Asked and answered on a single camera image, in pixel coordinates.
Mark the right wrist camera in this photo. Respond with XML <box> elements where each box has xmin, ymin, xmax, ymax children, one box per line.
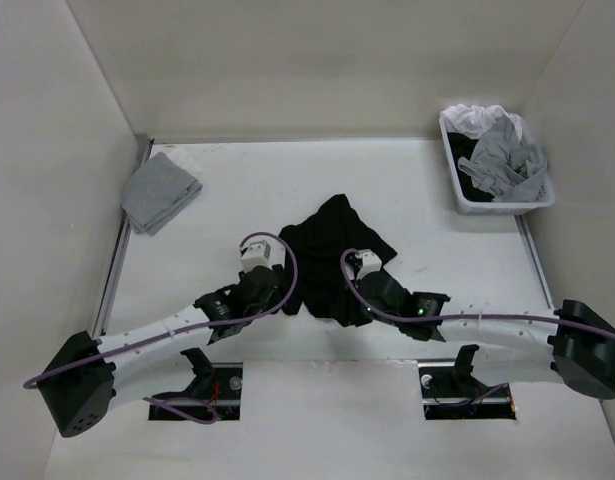
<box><xmin>348</xmin><ymin>249</ymin><xmax>382</xmax><ymax>280</ymax></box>

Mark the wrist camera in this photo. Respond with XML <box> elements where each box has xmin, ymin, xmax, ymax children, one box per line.
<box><xmin>240</xmin><ymin>240</ymin><xmax>271</xmax><ymax>273</ymax></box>
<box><xmin>348</xmin><ymin>249</ymin><xmax>382</xmax><ymax>280</ymax></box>

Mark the folded grey tank top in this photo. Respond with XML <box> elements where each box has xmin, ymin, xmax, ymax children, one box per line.
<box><xmin>121</xmin><ymin>152</ymin><xmax>203</xmax><ymax>236</ymax></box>

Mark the white laundry basket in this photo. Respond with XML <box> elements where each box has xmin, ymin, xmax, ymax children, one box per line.
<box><xmin>439</xmin><ymin>113</ymin><xmax>556</xmax><ymax>216</ymax></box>

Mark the black tank top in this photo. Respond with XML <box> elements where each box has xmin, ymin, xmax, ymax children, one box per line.
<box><xmin>280</xmin><ymin>194</ymin><xmax>397</xmax><ymax>327</ymax></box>

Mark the black garment in basket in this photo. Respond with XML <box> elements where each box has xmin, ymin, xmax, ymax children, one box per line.
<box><xmin>447</xmin><ymin>132</ymin><xmax>493</xmax><ymax>203</ymax></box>

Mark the grey garment in basket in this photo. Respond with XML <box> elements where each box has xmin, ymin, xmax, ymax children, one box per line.
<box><xmin>458</xmin><ymin>117</ymin><xmax>547</xmax><ymax>203</ymax></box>

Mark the white garment in basket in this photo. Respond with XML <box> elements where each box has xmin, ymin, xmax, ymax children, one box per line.
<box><xmin>440</xmin><ymin>104</ymin><xmax>523</xmax><ymax>140</ymax></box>

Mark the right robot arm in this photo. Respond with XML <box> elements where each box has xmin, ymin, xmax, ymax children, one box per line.
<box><xmin>346</xmin><ymin>270</ymin><xmax>615</xmax><ymax>400</ymax></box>

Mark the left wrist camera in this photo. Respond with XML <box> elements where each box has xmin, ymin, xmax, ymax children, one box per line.
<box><xmin>240</xmin><ymin>240</ymin><xmax>271</xmax><ymax>273</ymax></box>

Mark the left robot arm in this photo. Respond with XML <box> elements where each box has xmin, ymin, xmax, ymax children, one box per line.
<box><xmin>25</xmin><ymin>265</ymin><xmax>296</xmax><ymax>438</ymax></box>

